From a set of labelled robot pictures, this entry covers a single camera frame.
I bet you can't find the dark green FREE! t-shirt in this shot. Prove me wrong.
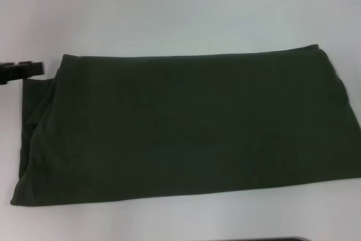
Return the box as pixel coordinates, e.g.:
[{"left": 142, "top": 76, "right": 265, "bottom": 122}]
[{"left": 9, "top": 43, "right": 361, "bottom": 207}]

